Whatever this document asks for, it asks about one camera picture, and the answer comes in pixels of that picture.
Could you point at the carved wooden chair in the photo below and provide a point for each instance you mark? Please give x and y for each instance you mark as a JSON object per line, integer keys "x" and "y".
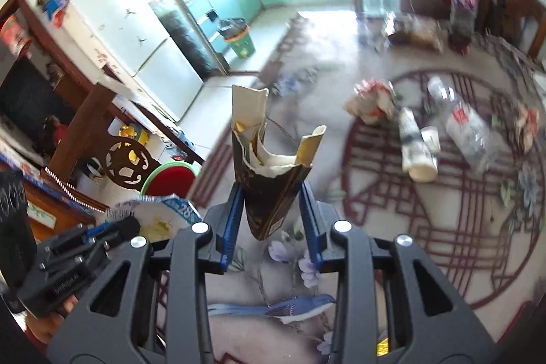
{"x": 126, "y": 162}

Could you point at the red wrapper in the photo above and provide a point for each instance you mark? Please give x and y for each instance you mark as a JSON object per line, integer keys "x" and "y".
{"x": 373, "y": 101}

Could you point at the clear water bottle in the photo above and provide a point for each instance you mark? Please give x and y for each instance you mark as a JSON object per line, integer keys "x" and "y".
{"x": 478, "y": 143}

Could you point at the white paper ball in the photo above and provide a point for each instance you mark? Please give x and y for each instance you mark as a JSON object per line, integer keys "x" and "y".
{"x": 526, "y": 126}

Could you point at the person's left hand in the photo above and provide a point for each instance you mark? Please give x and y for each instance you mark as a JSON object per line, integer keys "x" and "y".
{"x": 42, "y": 330}

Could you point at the snack bag on table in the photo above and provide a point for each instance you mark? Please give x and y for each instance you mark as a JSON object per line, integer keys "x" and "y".
{"x": 410, "y": 30}

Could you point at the torn brown cardboard box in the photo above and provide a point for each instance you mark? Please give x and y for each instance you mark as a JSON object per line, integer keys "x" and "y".
{"x": 270, "y": 181}

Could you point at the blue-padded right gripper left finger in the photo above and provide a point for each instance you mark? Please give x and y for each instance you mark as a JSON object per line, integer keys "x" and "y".
{"x": 149, "y": 305}

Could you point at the purple drink bottle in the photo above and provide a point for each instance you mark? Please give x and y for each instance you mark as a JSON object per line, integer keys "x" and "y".
{"x": 462, "y": 24}

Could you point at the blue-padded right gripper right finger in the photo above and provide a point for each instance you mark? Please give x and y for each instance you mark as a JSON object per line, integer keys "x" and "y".
{"x": 394, "y": 305}

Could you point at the green kitchen trash bin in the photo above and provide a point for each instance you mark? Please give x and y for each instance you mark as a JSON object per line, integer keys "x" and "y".
{"x": 236, "y": 33}

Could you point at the white patterned wrapper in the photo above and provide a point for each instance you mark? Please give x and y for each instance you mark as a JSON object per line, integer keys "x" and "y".
{"x": 418, "y": 161}

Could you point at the red green trash basket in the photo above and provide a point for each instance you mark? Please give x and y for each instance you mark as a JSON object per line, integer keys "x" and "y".
{"x": 170, "y": 178}

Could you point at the pink white carton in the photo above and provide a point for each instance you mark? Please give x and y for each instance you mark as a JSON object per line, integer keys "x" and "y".
{"x": 160, "y": 218}

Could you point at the white refrigerator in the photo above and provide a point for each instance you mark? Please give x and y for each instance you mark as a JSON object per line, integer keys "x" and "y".
{"x": 127, "y": 37}

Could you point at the dark wooden chair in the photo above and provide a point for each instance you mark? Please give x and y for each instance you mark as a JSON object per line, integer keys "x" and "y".
{"x": 519, "y": 22}

